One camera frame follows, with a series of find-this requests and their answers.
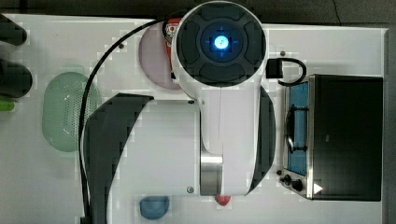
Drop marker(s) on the green perforated colander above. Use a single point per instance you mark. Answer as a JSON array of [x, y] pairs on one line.
[[61, 109]]

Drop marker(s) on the lime green cup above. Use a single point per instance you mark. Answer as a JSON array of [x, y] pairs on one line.
[[6, 105]]

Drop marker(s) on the lilac round plate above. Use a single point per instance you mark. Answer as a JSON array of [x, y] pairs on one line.
[[153, 58]]

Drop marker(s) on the black toaster oven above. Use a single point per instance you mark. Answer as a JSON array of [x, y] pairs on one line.
[[333, 138]]

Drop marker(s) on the red ketchup bottle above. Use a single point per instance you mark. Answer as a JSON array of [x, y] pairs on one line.
[[169, 28]]

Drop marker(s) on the blue cup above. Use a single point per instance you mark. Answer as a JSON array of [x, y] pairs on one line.
[[154, 207]]

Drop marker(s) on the black cable connector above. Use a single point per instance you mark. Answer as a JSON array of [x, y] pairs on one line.
[[274, 69]]

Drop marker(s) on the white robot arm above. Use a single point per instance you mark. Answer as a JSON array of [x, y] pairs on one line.
[[140, 151]]

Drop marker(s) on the red toy strawberry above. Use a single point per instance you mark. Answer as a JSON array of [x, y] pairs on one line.
[[223, 200]]

